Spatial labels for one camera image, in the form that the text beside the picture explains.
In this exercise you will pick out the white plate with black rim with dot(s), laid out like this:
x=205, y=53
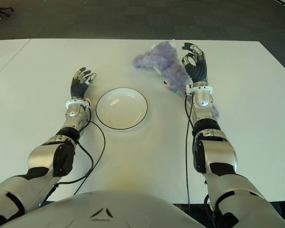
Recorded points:
x=122, y=110

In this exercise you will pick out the black office chair base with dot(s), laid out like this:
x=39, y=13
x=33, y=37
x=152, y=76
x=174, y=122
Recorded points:
x=6, y=9

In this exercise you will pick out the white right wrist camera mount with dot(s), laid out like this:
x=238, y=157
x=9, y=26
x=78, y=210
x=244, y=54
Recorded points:
x=200, y=89

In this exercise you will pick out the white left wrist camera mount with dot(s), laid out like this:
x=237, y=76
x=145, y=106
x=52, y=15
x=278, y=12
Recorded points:
x=76, y=103

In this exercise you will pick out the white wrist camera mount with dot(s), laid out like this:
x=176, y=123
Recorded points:
x=76, y=103
x=200, y=89

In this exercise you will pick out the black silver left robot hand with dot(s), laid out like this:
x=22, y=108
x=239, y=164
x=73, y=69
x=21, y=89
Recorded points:
x=78, y=88

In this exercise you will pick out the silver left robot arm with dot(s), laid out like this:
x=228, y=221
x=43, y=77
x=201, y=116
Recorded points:
x=40, y=156

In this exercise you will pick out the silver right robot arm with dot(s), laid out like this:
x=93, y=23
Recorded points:
x=221, y=152

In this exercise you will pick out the silver robot torso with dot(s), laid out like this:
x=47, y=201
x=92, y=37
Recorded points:
x=104, y=204

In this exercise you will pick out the purple plush bunny doll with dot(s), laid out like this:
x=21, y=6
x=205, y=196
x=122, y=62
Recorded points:
x=166, y=61

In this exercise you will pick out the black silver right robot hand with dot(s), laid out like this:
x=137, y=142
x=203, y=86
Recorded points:
x=199, y=71

